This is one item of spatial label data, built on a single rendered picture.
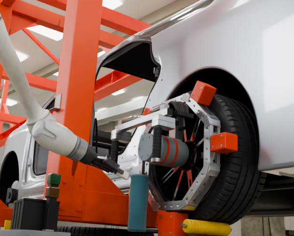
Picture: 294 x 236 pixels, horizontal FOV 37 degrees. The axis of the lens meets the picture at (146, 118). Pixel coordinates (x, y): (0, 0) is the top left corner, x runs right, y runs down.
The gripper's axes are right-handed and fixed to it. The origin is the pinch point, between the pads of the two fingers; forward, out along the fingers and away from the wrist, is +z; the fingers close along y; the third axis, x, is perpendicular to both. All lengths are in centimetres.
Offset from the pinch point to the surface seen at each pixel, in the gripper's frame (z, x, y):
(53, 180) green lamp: -26.7, 14.3, 2.2
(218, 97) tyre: 27, -48, -19
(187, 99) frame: 18.1, -44.9, -7.8
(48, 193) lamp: -26.2, 19.2, 3.5
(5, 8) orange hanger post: -29, -188, 242
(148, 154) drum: 12.4, -14.7, 2.4
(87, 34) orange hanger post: -16, -82, 49
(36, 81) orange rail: 138, -306, 583
